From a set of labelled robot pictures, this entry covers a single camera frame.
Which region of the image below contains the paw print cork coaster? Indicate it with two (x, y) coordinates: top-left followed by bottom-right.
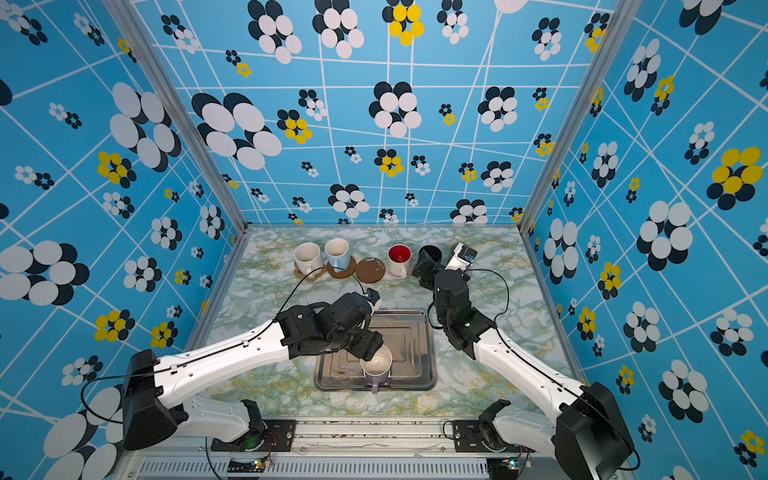
(293, 265), (327, 283)

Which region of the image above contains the dark brown round wooden coaster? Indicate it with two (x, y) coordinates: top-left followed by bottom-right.
(326, 256), (357, 279)

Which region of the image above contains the white mug purple handle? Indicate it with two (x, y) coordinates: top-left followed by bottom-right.
(360, 345), (393, 394)

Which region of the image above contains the white ceramic mug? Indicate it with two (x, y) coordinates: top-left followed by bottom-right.
(293, 242), (325, 274)

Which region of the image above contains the black metal mug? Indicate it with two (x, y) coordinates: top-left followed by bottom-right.
(413, 245), (442, 277)

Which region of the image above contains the rusty brown round coaster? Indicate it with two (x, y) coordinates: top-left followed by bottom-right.
(355, 257), (386, 284)

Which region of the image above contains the white mug blue handle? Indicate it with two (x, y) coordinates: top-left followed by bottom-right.
(324, 238), (351, 273)

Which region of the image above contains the red interior white mug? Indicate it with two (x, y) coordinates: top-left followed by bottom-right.
(386, 244), (414, 279)

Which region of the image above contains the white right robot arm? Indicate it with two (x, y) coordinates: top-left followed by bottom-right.
(412, 244), (637, 479)

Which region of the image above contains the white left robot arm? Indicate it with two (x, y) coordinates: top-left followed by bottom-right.
(122, 289), (383, 451)

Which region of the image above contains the metal serving tray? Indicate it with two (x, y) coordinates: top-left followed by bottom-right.
(314, 310), (437, 392)

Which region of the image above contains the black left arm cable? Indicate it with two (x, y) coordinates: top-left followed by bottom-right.
(272, 265), (370, 325)

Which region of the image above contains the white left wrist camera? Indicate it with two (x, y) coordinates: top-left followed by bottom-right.
(365, 288), (382, 313)

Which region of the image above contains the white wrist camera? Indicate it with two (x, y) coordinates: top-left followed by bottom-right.
(365, 288), (382, 313)
(445, 243), (477, 271)

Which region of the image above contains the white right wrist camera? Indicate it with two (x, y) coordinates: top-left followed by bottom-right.
(445, 243), (477, 271)

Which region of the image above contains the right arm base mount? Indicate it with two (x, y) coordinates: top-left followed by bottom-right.
(449, 420), (534, 455)

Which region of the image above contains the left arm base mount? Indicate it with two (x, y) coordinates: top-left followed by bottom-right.
(209, 419), (297, 453)

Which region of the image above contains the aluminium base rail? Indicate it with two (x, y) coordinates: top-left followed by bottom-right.
(110, 415), (637, 480)

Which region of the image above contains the aluminium corner post right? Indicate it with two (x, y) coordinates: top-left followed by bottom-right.
(519, 0), (642, 234)

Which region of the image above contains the aluminium corner post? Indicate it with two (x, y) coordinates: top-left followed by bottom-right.
(519, 0), (642, 234)
(104, 1), (248, 235)

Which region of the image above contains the aluminium corner post left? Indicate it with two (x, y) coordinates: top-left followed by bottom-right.
(104, 1), (248, 235)

